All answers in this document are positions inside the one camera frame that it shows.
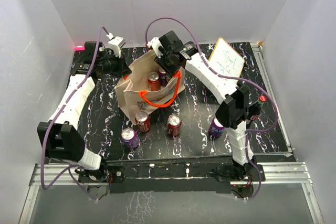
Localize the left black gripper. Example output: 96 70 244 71
98 51 131 78

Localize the purple fanta can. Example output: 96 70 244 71
121 128 139 150
208 118 225 138
158 67 168 87

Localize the red coke can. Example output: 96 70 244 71
167 114 182 137
135 111 151 132
148 72 161 91

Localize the canvas bag with orange handles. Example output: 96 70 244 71
114 49 186 126

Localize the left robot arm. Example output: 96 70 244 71
37 37 131 182

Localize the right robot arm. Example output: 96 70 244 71
146 31 256 180

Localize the pink marker pen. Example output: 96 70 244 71
75 46 85 51

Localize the dark Pepsi bottle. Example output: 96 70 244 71
246 95 267 127

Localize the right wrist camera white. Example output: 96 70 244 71
146 37 163 58

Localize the small whiteboard with orange frame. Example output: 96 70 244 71
209 37 245 77

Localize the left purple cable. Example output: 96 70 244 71
40 26 113 201

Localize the purple cable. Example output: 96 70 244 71
40 26 113 201
145 17 279 201

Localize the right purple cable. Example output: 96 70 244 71
145 17 279 201

